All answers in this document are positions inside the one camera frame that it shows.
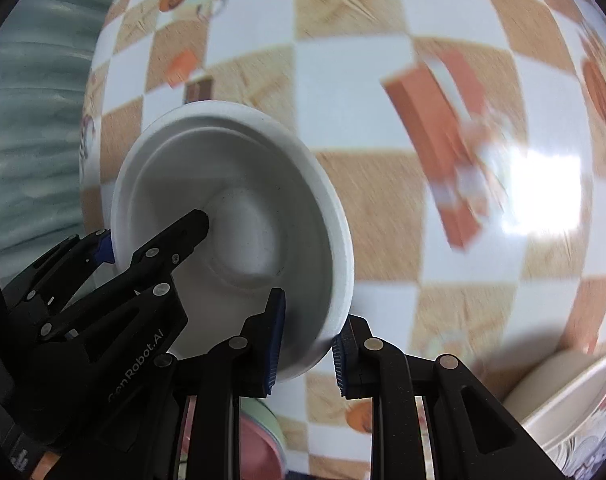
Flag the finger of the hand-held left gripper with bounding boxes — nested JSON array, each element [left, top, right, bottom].
[[115, 209, 212, 306], [30, 228, 116, 291]]

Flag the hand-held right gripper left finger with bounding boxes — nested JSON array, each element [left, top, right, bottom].
[[180, 287, 288, 480]]

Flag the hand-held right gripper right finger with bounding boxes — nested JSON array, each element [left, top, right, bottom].
[[331, 315, 579, 480]]

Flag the green square plate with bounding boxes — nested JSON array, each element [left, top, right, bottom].
[[240, 397, 287, 479]]

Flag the white bowl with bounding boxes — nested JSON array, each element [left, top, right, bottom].
[[503, 349, 606, 467], [110, 101, 355, 385]]

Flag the pink square plate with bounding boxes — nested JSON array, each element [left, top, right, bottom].
[[238, 417, 282, 480]]

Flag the grey-green curtain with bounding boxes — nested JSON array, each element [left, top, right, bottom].
[[0, 0, 136, 256]]

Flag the checkered printed tablecloth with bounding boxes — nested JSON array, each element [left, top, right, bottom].
[[78, 0, 606, 480]]

